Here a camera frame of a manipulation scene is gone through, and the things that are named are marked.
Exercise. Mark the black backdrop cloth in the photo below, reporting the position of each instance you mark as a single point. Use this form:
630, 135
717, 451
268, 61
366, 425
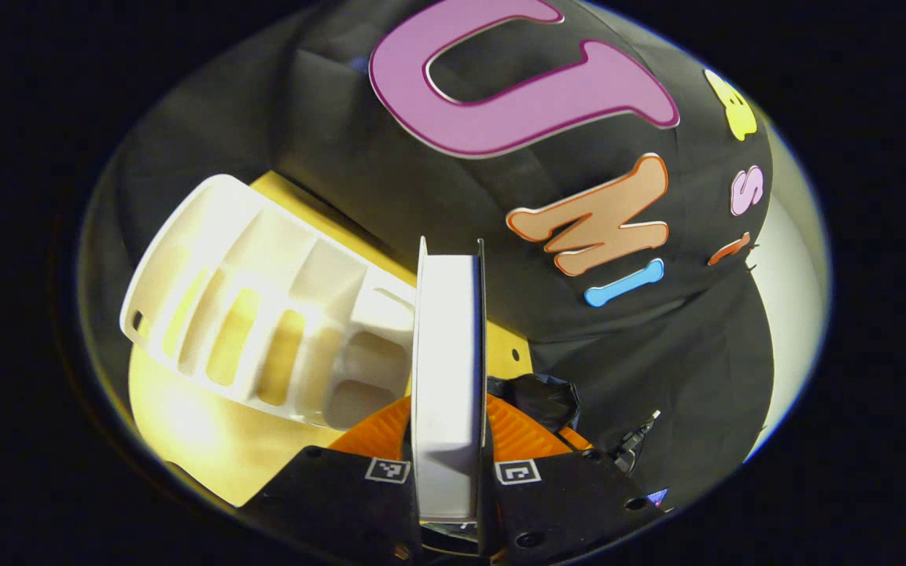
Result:
437, 196

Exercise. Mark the white bookshelf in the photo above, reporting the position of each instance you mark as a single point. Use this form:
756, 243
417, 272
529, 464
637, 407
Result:
264, 314

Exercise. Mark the white book with face cover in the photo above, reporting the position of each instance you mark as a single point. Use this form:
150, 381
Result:
447, 369

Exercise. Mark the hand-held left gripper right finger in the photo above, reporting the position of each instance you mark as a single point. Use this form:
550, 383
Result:
489, 503

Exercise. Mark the blue schoolbag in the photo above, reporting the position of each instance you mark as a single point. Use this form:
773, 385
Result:
535, 401

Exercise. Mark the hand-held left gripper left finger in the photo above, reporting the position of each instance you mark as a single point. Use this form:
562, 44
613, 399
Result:
343, 495

